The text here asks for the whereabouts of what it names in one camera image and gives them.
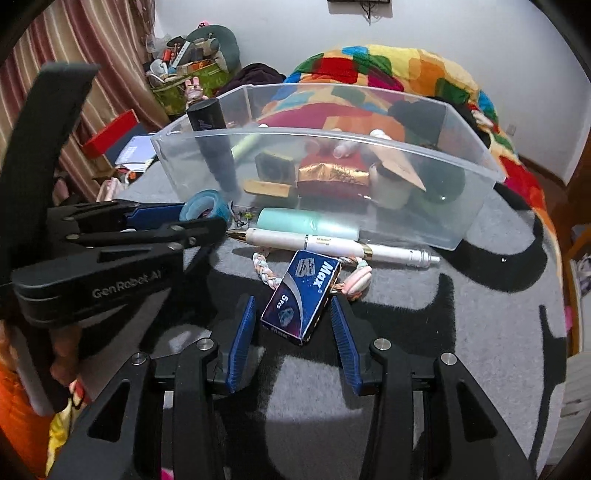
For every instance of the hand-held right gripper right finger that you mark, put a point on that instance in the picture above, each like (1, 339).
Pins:
(346, 346)

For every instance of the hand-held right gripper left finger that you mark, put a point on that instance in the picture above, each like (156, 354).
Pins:
(240, 346)

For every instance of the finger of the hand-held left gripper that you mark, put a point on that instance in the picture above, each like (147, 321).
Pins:
(198, 228)
(152, 213)

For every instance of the blue tape roll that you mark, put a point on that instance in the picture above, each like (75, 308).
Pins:
(198, 203)

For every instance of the small blue box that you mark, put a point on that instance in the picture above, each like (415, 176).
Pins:
(295, 295)

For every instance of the wooden stamp block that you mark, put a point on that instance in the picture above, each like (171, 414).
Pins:
(268, 188)

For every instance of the black tube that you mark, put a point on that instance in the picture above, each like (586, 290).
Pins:
(212, 143)

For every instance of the pale green tube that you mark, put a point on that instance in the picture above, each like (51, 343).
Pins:
(244, 146)

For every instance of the black dotted small box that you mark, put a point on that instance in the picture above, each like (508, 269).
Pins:
(272, 167)

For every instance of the red tea packet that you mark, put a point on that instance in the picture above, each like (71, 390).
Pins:
(330, 177)

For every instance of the clear plastic bin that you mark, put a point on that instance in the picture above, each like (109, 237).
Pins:
(434, 221)

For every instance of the white gauze roll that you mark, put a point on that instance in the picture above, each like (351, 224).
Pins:
(390, 191)

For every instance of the pink tube with purple cap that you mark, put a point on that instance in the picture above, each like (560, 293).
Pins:
(401, 166)

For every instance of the green glass bottle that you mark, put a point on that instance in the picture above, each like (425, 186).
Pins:
(443, 184)

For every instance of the person's left hand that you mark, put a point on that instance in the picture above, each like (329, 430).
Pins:
(64, 355)

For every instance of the small metal charm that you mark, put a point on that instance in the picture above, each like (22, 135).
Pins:
(240, 216)

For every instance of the pink pouch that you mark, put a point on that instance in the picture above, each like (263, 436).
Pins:
(108, 190)

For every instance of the blue and white notebook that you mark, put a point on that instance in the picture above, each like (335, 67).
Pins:
(138, 150)

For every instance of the white pen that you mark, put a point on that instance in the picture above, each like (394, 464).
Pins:
(286, 240)

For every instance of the red box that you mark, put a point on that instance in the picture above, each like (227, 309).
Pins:
(111, 134)

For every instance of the mint green tube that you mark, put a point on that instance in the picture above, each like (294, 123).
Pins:
(304, 223)

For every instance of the green storage bag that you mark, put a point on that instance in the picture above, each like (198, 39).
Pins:
(171, 99)

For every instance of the pink rabbit figurine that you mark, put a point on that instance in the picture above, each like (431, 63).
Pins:
(196, 87)

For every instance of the orange clothing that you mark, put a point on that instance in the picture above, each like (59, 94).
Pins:
(18, 415)

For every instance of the striped pink curtain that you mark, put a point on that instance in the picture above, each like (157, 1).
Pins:
(115, 60)

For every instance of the dark purple cloth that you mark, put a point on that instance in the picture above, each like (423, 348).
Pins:
(258, 76)

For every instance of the grey neck pillow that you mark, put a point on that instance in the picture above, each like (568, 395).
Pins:
(226, 46)

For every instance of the pink slipper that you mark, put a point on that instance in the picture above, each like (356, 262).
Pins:
(568, 318)

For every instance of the wooden cabinet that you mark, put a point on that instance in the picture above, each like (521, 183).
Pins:
(575, 240)

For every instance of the black clothes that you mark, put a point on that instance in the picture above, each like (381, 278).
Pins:
(466, 108)

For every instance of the white cloth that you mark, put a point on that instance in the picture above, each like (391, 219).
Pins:
(484, 117)

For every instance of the small black wall screen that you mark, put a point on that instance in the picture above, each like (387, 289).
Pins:
(360, 1)

